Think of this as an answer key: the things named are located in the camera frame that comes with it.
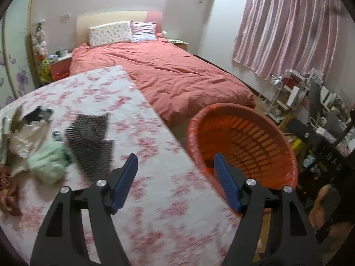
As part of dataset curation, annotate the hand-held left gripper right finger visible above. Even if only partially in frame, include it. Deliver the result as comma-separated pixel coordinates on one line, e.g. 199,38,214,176
213,152,323,266

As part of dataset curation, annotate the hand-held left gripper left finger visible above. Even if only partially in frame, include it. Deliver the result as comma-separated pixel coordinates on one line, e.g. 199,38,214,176
30,153,139,266

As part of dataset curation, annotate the orange plastic basket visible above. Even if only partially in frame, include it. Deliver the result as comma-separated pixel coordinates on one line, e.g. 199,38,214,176
186,103,298,215

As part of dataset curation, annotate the dark blue snack bag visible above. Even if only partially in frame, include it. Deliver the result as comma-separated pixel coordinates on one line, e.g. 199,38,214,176
24,107,53,125

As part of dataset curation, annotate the person's right forearm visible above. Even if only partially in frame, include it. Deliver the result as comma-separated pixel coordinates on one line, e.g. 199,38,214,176
309,184,342,229

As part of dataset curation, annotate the floral tablecloth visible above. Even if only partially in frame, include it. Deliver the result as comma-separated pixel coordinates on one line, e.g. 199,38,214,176
0,65,242,266

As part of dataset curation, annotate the black mesh net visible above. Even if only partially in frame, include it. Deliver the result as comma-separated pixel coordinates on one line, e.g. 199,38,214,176
64,113,115,183

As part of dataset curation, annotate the light green crumpled cloth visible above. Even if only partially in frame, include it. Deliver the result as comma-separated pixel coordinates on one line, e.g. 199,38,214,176
28,140,70,185

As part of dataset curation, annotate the small clear bottle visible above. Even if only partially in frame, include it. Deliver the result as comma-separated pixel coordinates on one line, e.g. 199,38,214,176
53,131,71,162

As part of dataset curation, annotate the beige crumpled cloth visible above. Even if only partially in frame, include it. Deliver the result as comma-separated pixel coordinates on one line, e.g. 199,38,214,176
7,120,52,176

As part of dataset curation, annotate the bed with salmon duvet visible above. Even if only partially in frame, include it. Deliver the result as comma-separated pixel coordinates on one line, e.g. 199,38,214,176
69,33,256,129

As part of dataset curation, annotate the brown mesh net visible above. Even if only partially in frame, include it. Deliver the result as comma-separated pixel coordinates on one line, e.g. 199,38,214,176
0,164,23,217

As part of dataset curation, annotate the clear plastic packaging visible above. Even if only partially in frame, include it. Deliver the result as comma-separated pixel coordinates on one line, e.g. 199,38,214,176
0,104,25,164

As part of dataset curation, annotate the pink bedside table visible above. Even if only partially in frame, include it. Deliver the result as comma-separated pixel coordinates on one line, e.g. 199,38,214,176
49,53,73,81

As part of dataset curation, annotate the green yellow plush toy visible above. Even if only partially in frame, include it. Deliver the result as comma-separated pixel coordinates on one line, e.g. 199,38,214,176
39,58,52,79

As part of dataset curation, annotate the wooden bedside table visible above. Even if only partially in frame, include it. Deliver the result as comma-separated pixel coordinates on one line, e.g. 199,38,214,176
168,38,189,52

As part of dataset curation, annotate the floral print pillow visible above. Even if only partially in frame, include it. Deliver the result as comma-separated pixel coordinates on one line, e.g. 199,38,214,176
88,21,134,47

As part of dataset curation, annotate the pink striped pillow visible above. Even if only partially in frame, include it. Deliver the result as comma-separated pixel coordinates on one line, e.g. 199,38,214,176
130,20,158,43

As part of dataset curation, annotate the floral print wardrobe door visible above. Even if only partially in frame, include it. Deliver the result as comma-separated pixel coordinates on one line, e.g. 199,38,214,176
0,0,36,108

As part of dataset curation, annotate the bunch of pale plush toys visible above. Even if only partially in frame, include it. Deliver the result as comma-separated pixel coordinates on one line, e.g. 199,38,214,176
31,23,48,57

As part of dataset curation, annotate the pink striped curtain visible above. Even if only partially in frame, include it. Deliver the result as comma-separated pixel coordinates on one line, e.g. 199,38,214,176
231,0,343,77

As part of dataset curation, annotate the white wire rack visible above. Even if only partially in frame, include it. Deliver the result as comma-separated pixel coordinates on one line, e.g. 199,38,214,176
259,70,310,122

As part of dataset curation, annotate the white charger with cable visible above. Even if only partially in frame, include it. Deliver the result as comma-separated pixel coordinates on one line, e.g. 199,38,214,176
308,118,327,136

